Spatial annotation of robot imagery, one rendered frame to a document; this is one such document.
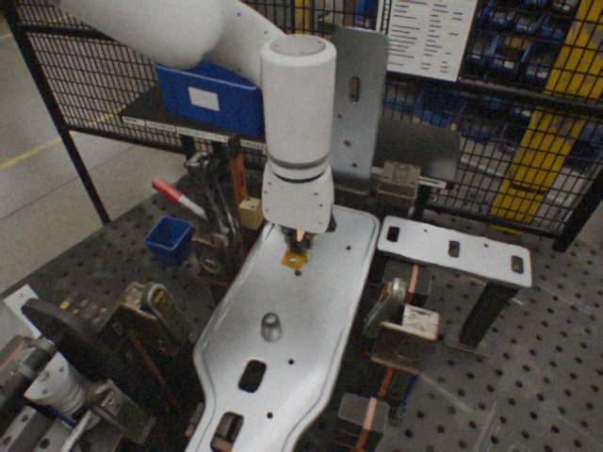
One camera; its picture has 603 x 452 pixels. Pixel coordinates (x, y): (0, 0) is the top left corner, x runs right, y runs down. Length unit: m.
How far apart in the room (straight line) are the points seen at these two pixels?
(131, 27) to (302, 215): 0.32
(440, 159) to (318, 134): 0.54
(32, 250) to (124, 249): 1.31
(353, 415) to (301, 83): 0.45
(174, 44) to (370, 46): 0.40
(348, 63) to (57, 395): 0.67
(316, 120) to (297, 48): 0.08
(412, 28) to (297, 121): 0.59
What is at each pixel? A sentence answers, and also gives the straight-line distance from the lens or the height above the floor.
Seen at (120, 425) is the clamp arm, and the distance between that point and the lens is 0.60.
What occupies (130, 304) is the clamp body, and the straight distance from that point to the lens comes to 0.65.
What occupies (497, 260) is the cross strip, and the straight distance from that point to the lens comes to 0.83.
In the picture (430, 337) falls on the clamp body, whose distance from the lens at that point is 0.63.
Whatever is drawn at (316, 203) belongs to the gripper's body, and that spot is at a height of 1.20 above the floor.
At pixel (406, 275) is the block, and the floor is 0.98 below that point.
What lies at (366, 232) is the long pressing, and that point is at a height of 1.00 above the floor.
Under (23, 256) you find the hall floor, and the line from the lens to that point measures 2.53.
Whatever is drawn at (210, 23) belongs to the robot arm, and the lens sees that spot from 0.42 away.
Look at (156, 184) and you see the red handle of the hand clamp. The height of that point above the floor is 1.15.
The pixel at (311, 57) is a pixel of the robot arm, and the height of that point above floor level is 1.40.
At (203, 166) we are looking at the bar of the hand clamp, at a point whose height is 1.21.
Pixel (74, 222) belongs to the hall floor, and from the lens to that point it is 2.57.
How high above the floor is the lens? 1.57
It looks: 46 degrees down
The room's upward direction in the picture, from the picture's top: straight up
